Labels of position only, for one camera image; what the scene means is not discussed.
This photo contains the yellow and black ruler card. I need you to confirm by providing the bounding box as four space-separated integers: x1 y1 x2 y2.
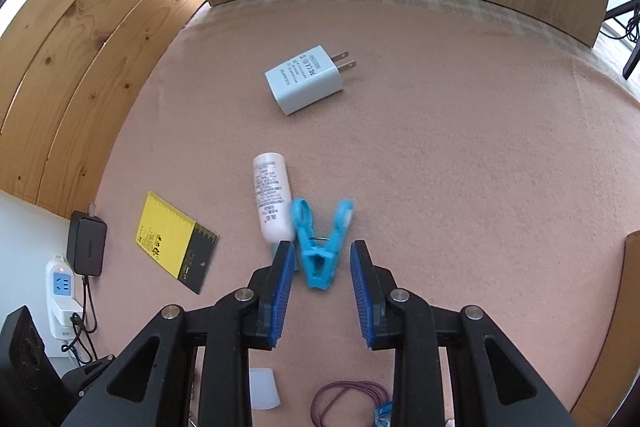
134 192 219 295

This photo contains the teal plastic clip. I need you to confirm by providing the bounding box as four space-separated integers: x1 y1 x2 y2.
291 198 356 293

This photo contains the black tripod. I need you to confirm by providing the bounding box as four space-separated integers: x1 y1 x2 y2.
602 0 640 80

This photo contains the white power strip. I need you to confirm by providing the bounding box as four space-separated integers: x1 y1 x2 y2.
45 255 86 343

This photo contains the purple cord keychain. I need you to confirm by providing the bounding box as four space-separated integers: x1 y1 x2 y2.
311 381 396 427

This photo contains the cardboard box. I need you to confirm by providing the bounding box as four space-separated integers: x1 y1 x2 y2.
570 231 640 418

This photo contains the black power adapter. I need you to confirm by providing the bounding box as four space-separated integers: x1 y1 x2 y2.
66 202 108 278

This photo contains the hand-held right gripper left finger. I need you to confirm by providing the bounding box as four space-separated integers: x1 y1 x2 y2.
60 241 297 427

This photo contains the white USB wall charger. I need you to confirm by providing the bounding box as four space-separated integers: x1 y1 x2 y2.
265 43 357 116

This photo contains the black adapter cable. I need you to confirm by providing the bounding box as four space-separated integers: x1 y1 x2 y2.
60 274 101 365

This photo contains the white bottle with black print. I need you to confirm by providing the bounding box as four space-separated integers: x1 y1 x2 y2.
252 152 301 270

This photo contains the pink felt mat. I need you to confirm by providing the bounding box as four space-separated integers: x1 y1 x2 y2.
92 0 640 427

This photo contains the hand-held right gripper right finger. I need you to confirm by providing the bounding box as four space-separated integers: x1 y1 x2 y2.
349 241 576 427

